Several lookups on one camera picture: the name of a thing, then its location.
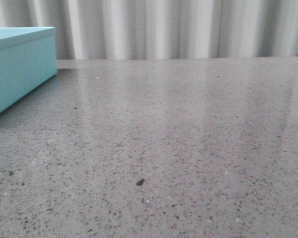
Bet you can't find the light blue plastic box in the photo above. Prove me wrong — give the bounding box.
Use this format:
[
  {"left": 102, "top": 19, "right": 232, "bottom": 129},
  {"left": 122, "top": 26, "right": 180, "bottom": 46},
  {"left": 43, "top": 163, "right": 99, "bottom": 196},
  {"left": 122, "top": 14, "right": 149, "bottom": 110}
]
[{"left": 0, "top": 27, "right": 57, "bottom": 113}]

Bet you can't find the small black debris piece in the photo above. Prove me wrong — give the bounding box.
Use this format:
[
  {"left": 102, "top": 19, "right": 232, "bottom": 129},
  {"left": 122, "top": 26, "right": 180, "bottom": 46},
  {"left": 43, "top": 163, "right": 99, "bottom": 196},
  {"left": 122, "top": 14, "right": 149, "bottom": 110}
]
[{"left": 136, "top": 178, "right": 145, "bottom": 186}]

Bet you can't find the grey pleated curtain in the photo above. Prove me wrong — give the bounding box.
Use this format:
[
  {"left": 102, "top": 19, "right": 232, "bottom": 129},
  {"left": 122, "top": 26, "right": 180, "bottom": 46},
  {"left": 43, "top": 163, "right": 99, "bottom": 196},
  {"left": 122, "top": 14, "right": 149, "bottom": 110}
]
[{"left": 0, "top": 0, "right": 298, "bottom": 60}]

